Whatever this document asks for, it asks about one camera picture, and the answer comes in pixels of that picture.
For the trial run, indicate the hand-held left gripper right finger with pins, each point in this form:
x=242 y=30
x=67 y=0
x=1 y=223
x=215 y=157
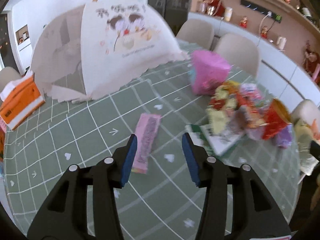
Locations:
x=191 y=160

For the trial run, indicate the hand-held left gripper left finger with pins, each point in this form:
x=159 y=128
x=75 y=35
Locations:
x=130 y=160

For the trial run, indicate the bin with beige liner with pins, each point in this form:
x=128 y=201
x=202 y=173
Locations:
x=303 y=140

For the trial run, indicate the long pink wrapper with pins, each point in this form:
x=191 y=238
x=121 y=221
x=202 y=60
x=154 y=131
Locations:
x=147 y=135

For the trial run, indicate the green and white carton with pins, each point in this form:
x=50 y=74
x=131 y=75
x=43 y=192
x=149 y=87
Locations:
x=220 y=140

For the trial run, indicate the green checked tablecloth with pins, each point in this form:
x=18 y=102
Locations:
x=87 y=130

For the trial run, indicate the pile of colourful wrappers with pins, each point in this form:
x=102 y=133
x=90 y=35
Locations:
x=240 y=105

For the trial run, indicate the pink box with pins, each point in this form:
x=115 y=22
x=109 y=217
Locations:
x=210 y=72

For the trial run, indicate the large red doll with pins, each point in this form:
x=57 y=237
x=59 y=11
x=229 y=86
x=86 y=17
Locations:
x=311 y=60

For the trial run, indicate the white counter cabinet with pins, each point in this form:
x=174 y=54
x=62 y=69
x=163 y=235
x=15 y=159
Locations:
x=275 y=67

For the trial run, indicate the printed mesh food cover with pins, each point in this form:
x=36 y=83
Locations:
x=112 y=55

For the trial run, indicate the white cup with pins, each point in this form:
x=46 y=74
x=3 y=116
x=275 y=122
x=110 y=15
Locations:
x=281 y=43

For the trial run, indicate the orange tissue box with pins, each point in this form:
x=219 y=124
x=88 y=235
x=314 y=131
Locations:
x=20 y=105

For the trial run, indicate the small red gold figurine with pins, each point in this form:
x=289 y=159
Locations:
x=264 y=32

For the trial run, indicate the dark bottle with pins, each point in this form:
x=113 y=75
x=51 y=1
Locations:
x=306 y=12

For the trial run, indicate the white jar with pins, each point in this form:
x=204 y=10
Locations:
x=228 y=14

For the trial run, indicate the red figurine group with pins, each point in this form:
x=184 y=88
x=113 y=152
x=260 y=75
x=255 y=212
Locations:
x=212 y=3

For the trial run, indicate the dark glass cabinet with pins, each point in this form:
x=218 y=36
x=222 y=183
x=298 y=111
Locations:
x=170 y=2

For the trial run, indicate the black power strip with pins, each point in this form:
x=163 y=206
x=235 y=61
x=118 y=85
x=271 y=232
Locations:
x=252 y=5

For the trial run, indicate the white wall niche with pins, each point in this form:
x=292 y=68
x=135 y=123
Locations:
x=23 y=38

